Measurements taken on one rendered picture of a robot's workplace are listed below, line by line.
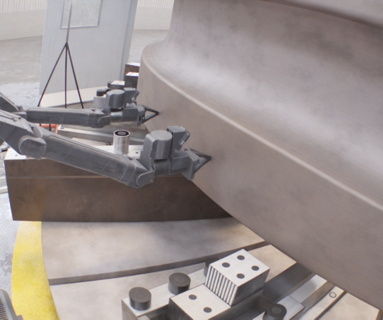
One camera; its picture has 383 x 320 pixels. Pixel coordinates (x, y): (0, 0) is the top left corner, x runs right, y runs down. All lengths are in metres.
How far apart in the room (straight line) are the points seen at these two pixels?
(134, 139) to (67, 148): 1.99
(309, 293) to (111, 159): 0.97
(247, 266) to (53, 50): 4.16
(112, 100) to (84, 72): 3.61
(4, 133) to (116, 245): 1.18
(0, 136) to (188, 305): 0.61
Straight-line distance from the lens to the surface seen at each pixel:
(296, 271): 1.38
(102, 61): 5.03
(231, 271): 0.93
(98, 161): 0.89
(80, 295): 1.53
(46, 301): 1.93
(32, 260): 2.17
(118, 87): 2.79
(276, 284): 1.29
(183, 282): 1.04
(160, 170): 1.02
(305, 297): 1.48
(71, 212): 1.90
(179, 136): 1.01
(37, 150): 0.76
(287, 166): 0.91
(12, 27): 15.00
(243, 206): 1.05
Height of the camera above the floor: 1.45
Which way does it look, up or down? 26 degrees down
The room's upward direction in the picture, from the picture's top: 9 degrees clockwise
